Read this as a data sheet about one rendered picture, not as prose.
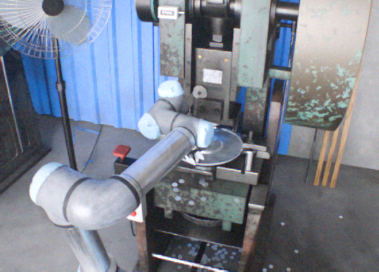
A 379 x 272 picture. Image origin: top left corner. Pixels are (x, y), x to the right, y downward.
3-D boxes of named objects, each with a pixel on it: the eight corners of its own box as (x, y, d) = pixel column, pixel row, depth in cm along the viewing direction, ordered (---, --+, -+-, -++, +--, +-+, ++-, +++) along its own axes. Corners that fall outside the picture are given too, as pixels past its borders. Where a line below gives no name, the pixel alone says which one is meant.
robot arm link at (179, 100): (150, 92, 115) (164, 76, 120) (161, 119, 122) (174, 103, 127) (170, 95, 111) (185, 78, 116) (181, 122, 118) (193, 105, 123)
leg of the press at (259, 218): (254, 312, 165) (287, 160, 121) (231, 307, 168) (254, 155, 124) (275, 197, 242) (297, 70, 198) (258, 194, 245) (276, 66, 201)
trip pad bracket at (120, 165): (137, 201, 159) (134, 165, 149) (117, 197, 161) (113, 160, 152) (142, 193, 164) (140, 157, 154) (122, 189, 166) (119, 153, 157)
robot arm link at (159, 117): (164, 128, 104) (184, 104, 111) (132, 118, 109) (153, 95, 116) (169, 147, 110) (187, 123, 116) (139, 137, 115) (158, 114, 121)
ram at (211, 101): (227, 125, 144) (231, 51, 129) (189, 119, 147) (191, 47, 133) (235, 106, 158) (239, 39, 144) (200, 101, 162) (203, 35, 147)
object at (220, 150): (250, 134, 157) (251, 133, 157) (229, 172, 134) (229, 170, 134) (188, 123, 168) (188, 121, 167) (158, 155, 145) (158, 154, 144)
